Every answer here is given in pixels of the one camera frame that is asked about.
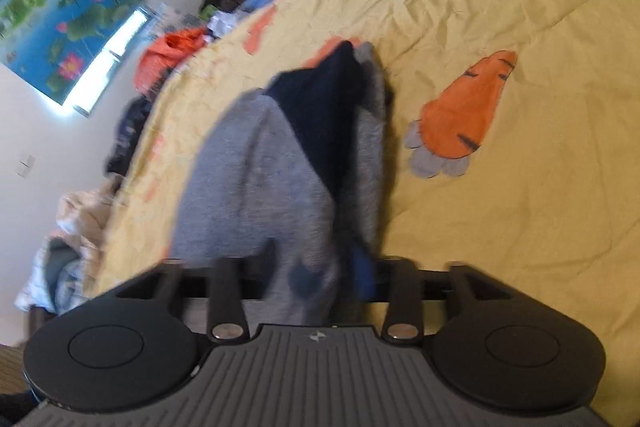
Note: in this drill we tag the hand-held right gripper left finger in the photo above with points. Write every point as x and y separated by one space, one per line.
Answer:
227 297

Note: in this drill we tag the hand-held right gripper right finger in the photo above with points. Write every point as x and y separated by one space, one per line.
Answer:
363 274

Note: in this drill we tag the cream crumpled quilt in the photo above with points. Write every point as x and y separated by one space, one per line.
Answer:
75 237

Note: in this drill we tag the grey and navy small sweater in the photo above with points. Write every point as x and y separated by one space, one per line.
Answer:
280 187

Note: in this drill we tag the bright window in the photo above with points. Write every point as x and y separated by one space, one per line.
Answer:
105 67

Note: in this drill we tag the yellow carrot print bedsheet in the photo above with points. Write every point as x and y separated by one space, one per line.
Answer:
525 132

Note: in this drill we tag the orange jacket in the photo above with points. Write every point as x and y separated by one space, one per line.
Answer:
167 52

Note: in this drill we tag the black clothes heap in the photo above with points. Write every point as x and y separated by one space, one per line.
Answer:
127 137

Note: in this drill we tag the white wall switch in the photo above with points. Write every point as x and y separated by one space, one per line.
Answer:
26 165

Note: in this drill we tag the lotus pond wall poster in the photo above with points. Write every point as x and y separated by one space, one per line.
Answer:
55 27

